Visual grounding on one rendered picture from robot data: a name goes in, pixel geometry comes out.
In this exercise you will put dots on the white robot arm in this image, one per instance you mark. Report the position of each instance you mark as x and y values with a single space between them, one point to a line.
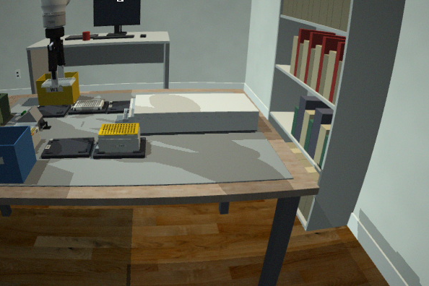
57 15

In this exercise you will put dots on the blue open-top bin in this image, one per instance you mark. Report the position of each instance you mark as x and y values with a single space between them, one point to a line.
17 154

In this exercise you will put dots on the large grey bench mat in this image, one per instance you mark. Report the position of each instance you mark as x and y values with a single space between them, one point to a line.
170 159

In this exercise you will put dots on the yellow open-top bin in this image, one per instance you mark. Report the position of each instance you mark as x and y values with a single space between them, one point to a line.
58 95

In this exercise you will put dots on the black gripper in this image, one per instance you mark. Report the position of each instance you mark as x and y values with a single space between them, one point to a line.
55 54

